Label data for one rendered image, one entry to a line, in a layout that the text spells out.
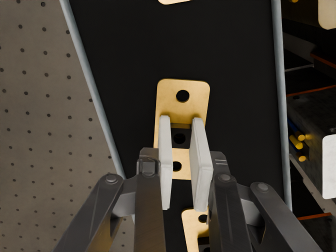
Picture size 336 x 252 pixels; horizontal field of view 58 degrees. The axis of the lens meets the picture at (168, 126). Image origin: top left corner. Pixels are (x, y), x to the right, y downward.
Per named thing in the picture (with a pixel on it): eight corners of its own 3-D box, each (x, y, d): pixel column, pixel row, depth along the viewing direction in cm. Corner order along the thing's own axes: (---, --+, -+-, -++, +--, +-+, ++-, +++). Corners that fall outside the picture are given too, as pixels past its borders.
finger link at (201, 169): (199, 168, 16) (214, 169, 16) (192, 116, 22) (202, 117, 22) (193, 212, 17) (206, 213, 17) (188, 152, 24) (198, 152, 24)
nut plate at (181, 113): (197, 178, 25) (198, 186, 24) (151, 175, 25) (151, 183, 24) (210, 81, 22) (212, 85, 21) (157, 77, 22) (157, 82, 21)
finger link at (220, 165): (215, 200, 15) (275, 204, 15) (205, 149, 19) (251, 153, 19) (211, 224, 15) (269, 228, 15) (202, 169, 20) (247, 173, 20)
